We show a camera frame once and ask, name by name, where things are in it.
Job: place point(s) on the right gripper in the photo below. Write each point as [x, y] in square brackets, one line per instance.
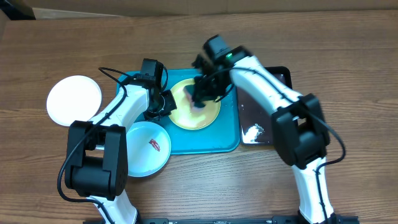
[207, 93]

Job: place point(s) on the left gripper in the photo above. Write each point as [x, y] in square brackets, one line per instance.
[171, 106]

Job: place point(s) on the yellow-green plate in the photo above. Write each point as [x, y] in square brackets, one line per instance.
[184, 116]

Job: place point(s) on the light blue plate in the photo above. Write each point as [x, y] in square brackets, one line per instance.
[148, 149]

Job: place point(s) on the white plate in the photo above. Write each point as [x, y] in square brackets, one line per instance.
[74, 98]

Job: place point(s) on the green scrubbing sponge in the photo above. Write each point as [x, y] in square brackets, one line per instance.
[189, 90]

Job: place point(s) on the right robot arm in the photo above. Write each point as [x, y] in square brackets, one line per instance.
[300, 135]

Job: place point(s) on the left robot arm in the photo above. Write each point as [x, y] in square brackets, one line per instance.
[95, 168]

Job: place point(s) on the black water tray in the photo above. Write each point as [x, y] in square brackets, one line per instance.
[254, 121]

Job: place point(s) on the teal plastic tray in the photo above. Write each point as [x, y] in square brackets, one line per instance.
[222, 135]

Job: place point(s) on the cardboard panel at back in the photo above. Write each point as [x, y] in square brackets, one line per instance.
[206, 7]

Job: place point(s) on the dark object top-left corner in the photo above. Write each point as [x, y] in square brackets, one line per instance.
[17, 10]

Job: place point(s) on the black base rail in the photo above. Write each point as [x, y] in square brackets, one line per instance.
[274, 220]

